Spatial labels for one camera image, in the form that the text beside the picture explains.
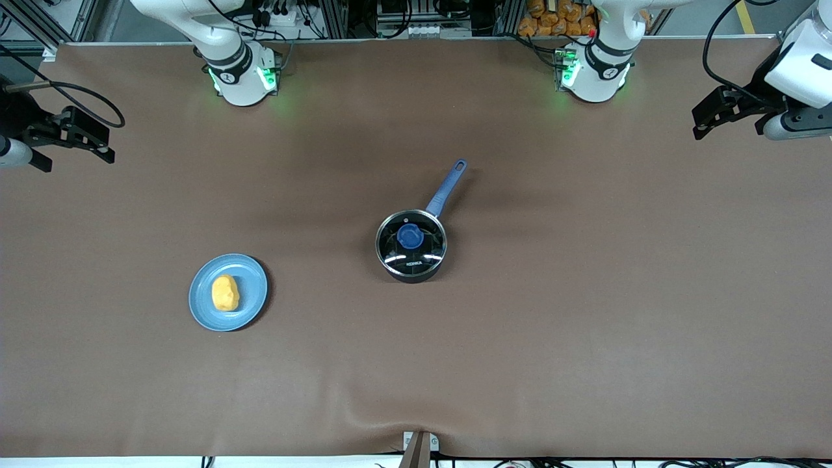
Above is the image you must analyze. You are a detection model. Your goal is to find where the yellow potato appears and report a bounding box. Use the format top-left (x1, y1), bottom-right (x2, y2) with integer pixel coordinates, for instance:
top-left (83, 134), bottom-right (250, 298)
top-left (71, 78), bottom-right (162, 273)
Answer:
top-left (211, 274), bottom-right (241, 313)

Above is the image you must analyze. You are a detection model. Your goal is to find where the glass lid with blue knob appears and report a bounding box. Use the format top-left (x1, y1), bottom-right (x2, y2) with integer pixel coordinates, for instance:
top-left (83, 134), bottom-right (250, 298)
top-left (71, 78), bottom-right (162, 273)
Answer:
top-left (377, 211), bottom-right (448, 277)

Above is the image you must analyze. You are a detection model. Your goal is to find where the bag of orange items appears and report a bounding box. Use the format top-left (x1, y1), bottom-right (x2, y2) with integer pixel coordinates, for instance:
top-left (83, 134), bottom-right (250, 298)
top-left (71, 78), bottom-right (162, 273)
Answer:
top-left (518, 0), bottom-right (599, 38)

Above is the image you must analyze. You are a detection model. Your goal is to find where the blue round plate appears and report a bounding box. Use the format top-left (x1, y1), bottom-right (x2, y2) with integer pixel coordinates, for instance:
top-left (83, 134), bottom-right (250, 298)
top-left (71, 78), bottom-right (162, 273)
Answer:
top-left (188, 253), bottom-right (268, 332)

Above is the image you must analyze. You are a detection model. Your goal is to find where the white power strip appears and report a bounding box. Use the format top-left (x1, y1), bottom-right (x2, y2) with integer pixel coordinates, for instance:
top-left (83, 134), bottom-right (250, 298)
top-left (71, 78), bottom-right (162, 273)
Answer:
top-left (250, 0), bottom-right (306, 27)

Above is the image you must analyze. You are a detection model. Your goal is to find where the brown table cover cloth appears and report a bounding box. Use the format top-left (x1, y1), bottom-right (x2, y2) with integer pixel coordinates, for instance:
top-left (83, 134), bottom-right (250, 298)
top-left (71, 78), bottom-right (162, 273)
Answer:
top-left (0, 36), bottom-right (832, 459)

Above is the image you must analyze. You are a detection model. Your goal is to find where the grey power strip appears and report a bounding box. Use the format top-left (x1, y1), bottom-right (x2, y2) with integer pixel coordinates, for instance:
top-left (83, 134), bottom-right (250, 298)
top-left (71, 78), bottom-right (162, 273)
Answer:
top-left (377, 0), bottom-right (472, 38)

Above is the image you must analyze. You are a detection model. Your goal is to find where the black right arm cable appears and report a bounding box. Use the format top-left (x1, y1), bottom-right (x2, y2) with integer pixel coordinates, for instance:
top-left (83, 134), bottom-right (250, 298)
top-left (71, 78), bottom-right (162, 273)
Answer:
top-left (0, 42), bottom-right (126, 129)

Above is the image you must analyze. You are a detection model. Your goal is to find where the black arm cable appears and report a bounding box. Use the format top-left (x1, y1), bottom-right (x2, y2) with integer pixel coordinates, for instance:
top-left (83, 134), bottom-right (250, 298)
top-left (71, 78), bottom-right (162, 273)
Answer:
top-left (0, 42), bottom-right (126, 129)
top-left (702, 0), bottom-right (787, 108)

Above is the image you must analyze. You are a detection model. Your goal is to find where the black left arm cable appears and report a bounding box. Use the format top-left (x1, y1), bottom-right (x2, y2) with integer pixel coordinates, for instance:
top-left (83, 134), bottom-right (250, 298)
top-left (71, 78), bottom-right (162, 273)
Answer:
top-left (702, 0), bottom-right (787, 108)

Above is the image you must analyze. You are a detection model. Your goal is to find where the aluminium frame profile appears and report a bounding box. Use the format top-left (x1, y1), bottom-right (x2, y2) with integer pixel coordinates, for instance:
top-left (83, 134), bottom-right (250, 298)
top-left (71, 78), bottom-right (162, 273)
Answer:
top-left (65, 0), bottom-right (101, 45)

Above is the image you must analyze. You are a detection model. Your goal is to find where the black pot with blue handle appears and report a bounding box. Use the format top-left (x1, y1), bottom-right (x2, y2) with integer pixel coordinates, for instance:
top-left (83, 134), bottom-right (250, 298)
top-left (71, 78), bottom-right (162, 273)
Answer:
top-left (376, 159), bottom-right (468, 284)

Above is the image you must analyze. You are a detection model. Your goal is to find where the metal table clamp bracket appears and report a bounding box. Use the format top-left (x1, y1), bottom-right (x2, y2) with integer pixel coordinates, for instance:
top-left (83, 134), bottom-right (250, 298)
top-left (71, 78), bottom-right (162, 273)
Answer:
top-left (403, 430), bottom-right (440, 468)

